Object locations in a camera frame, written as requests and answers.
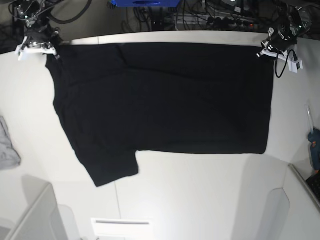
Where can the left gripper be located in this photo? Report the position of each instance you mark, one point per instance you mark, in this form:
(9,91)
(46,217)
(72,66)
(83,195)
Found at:
(277,44)

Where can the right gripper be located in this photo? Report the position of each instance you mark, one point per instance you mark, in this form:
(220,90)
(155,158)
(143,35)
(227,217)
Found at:
(43,41)

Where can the black T-shirt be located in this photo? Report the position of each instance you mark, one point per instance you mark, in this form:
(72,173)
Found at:
(116,99)

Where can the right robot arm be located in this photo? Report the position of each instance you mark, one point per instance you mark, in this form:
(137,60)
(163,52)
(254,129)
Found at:
(32,13)

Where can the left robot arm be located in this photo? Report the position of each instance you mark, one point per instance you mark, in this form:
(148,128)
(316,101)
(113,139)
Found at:
(298,20)

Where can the blue glue gun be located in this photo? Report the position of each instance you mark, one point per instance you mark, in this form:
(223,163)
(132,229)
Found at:
(313,138)

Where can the blue box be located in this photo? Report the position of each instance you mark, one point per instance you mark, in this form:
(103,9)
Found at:
(145,3)

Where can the grey cloth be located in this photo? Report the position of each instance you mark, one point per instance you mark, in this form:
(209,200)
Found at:
(9,157)

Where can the black keyboard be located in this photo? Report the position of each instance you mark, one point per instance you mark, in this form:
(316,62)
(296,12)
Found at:
(314,184)

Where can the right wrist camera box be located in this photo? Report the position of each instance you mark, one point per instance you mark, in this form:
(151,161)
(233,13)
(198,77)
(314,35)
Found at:
(20,51)

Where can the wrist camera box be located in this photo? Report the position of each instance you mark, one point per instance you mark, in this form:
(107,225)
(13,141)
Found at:
(295,65)
(20,51)

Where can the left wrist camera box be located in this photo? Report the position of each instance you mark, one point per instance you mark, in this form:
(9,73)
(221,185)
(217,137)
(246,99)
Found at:
(295,65)

